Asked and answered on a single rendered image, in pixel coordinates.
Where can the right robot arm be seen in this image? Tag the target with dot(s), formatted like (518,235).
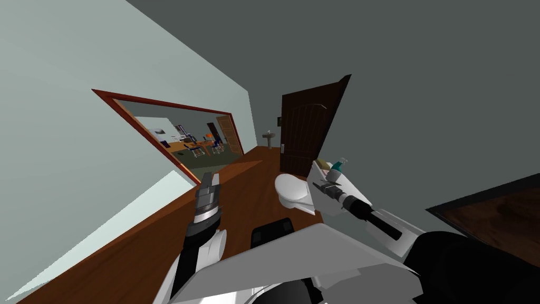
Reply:
(464,270)

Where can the dark brown door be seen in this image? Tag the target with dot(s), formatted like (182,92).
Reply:
(303,131)

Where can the teal spray bottle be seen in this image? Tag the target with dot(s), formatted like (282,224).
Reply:
(336,168)

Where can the olive box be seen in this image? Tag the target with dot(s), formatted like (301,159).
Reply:
(322,164)

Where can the grey pedestal sink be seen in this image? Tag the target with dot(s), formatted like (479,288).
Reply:
(268,137)

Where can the white toilet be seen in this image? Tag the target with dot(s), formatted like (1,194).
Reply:
(295,190)

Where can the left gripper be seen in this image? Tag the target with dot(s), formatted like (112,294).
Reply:
(207,199)

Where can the dark framed brown panel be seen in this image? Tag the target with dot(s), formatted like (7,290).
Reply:
(498,219)

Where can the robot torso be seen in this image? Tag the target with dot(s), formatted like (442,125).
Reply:
(303,261)

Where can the orange table with chairs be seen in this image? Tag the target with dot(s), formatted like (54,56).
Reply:
(198,145)

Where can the light brown door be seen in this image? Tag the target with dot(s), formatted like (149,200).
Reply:
(230,135)

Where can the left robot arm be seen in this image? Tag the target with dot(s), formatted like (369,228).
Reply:
(198,240)

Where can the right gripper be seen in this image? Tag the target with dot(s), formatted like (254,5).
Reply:
(336,193)

